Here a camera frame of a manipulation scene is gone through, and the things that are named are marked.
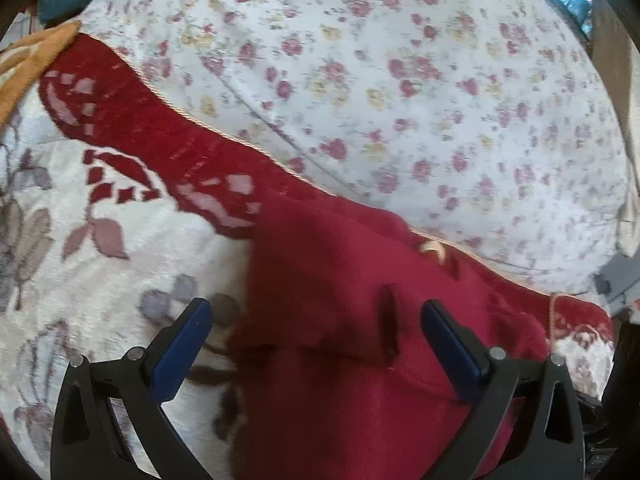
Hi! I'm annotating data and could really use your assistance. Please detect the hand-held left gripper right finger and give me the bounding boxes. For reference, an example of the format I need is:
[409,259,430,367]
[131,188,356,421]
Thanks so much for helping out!
[420,299,587,480]

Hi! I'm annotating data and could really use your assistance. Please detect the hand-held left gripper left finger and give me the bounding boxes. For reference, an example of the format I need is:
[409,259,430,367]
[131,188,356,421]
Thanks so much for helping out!
[50,297,214,480]

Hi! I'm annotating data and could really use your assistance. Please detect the dark red garment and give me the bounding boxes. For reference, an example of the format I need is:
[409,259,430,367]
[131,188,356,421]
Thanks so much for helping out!
[227,194,551,480]

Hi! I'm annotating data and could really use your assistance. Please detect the red and white patterned blanket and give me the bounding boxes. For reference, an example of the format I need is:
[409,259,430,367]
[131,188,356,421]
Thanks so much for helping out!
[0,32,616,480]

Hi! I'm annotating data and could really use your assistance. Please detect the grey box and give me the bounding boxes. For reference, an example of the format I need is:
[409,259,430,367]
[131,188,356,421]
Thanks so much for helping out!
[597,254,640,308]

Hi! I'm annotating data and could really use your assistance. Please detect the beige cloth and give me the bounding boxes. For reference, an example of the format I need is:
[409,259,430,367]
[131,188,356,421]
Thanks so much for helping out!
[616,187,640,257]

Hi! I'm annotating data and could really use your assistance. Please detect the white floral quilt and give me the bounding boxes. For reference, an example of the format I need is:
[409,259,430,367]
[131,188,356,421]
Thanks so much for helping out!
[75,0,632,297]

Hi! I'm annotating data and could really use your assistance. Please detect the orange patterned cloth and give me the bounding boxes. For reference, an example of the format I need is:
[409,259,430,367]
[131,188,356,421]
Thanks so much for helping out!
[0,20,84,128]

